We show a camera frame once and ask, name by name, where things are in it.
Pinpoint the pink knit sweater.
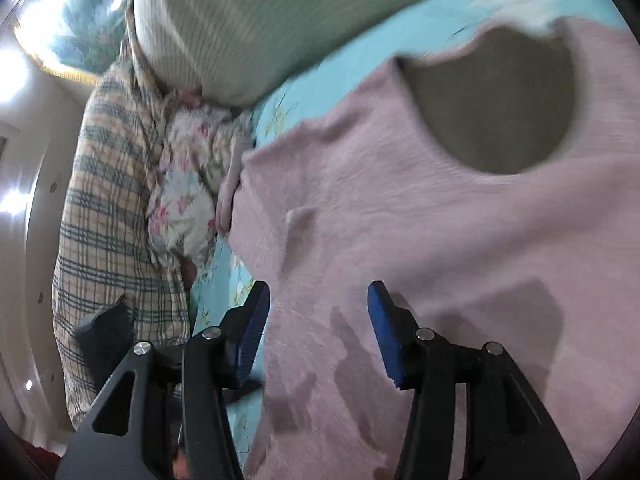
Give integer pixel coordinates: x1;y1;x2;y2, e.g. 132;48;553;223
228;18;639;479

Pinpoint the turquoise floral bed sheet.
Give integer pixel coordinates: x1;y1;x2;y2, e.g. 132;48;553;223
191;0;626;467

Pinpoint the black dark cloth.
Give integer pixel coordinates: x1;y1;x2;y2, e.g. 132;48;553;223
75;295;134;391

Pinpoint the plaid checked blanket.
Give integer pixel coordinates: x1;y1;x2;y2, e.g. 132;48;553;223
52;11;191;427

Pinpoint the white floral pillow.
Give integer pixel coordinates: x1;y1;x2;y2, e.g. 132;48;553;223
146;91;254;270

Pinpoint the landscape wall painting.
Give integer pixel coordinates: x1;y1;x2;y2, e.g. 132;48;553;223
6;0;130;86

